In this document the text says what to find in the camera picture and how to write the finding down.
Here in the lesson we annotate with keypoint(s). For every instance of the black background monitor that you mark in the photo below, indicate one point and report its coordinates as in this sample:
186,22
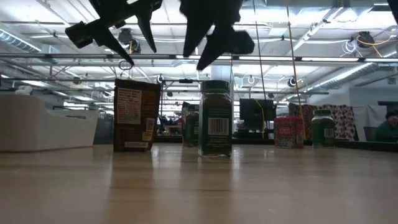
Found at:
255,112

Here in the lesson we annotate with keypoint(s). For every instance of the white plastic bin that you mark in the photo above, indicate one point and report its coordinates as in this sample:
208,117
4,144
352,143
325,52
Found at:
37,124

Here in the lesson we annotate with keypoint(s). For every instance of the horizontal bar with light strip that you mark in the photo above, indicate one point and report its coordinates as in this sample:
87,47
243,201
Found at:
342,59

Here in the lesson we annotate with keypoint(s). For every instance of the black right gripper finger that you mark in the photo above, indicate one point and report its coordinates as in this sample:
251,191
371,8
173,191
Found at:
216,46
192,31

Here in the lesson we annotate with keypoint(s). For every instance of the person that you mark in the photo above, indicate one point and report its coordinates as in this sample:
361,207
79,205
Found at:
385,132

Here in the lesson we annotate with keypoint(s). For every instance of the green-lidded glass spice jar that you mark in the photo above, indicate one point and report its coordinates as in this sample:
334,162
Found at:
323,130
215,124
192,127

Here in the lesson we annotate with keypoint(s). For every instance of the small black ceiling reel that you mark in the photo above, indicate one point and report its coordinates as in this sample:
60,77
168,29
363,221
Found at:
160,79
291,81

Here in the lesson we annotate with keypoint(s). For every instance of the black background rig frame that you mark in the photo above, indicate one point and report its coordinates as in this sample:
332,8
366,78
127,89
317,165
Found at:
186,81

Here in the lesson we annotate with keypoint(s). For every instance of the black aluminium table frame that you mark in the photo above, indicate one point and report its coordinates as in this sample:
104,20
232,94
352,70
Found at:
174,140

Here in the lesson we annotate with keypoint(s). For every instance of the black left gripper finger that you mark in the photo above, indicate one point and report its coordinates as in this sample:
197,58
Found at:
147,28
115,43

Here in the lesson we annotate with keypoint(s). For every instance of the white hanging sheet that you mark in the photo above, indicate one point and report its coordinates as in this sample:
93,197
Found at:
363,116

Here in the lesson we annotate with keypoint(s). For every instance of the red-lidded spice tin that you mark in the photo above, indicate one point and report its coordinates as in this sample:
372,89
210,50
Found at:
289,135

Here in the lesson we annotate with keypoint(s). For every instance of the red patterned hanging cloth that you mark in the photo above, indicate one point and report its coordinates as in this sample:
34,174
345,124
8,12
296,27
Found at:
342,121

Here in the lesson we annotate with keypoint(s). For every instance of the black office chair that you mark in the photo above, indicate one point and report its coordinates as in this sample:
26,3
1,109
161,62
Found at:
370,134

